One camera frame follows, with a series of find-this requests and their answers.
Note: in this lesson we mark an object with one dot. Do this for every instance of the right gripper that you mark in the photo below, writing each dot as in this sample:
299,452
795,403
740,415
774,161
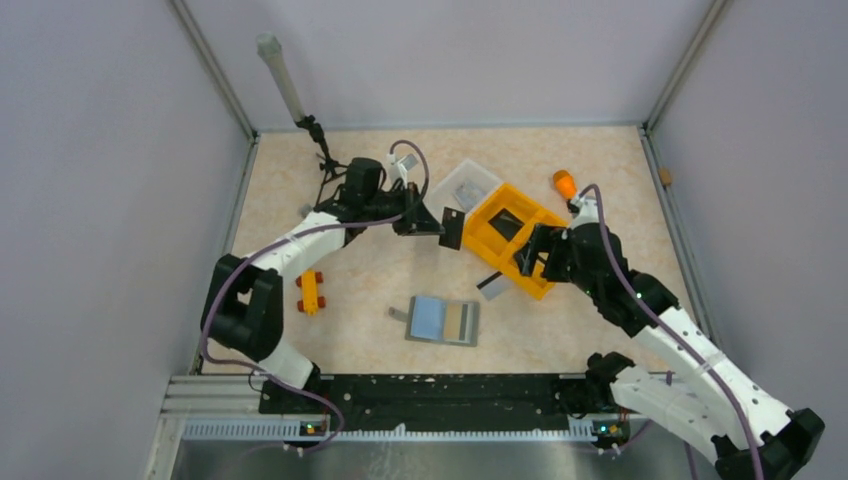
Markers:
544,238

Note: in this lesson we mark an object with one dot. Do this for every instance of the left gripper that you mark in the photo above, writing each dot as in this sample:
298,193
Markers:
416,216

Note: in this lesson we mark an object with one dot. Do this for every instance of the black card from holder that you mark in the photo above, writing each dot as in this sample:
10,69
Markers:
453,222

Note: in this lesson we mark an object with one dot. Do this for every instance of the orange card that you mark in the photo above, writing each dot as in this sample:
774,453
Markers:
453,328

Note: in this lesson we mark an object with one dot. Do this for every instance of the grey leather card holder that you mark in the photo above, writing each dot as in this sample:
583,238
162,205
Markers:
424,320

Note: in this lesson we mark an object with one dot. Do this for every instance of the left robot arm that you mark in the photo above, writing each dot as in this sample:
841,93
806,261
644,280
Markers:
244,309

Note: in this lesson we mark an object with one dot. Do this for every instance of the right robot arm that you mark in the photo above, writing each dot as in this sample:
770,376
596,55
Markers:
718,410

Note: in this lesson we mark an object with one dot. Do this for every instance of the black card in yellow bin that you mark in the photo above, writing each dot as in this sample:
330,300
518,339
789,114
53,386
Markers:
506,224

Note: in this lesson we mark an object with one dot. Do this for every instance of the grey card on table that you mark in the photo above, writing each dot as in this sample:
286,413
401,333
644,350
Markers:
494,285

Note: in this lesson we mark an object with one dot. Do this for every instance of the white plastic bin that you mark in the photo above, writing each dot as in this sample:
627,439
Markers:
441,195

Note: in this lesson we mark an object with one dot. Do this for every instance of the yellow plastic bin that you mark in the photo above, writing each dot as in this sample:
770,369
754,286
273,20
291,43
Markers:
481,239

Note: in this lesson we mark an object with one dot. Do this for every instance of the yellow toy brick car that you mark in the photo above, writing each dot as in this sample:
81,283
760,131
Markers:
311,301

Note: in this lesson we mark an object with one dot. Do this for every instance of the black mini tripod with tube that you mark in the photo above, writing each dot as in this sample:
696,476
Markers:
269,49

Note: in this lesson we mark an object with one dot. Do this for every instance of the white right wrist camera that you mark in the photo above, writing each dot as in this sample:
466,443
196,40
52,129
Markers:
584,211

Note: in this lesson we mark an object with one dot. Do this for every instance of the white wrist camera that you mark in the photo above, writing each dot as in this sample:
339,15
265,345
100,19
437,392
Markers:
398,168
584,211

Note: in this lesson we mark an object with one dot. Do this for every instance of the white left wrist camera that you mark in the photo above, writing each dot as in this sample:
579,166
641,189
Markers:
398,168

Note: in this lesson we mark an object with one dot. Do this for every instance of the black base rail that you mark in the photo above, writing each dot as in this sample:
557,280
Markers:
454,403

